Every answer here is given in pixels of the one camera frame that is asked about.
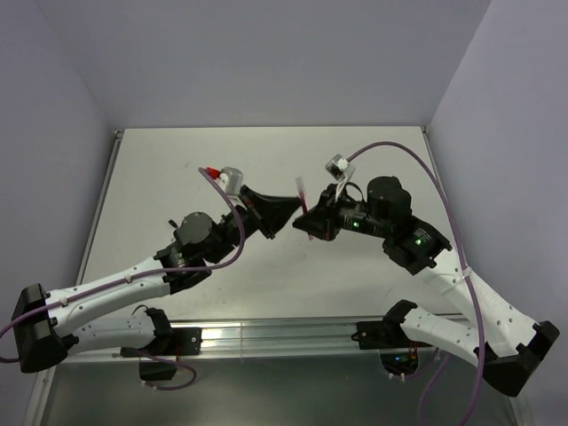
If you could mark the aluminium rail frame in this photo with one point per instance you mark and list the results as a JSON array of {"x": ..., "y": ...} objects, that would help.
[{"x": 266, "y": 337}]

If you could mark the clear pen cap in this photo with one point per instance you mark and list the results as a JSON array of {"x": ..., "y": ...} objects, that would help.
[{"x": 300, "y": 186}]

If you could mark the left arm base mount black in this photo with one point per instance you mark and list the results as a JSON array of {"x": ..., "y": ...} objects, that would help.
[{"x": 162, "y": 358}]

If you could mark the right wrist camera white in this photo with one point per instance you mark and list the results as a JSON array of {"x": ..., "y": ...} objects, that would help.
[{"x": 340, "y": 169}]

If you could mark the red pen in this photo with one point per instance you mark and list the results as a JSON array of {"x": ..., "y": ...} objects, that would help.
[{"x": 305, "y": 210}]

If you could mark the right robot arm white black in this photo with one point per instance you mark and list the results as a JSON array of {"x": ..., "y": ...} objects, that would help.
[{"x": 500, "y": 339}]

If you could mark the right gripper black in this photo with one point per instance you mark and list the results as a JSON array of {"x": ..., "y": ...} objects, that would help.
[{"x": 322, "y": 219}]

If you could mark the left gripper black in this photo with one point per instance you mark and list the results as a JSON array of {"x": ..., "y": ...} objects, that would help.
[{"x": 273, "y": 214}]

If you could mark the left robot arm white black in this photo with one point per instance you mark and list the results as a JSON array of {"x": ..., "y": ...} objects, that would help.
[{"x": 49, "y": 326}]

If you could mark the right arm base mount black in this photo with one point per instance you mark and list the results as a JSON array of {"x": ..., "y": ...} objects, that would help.
[{"x": 398, "y": 354}]

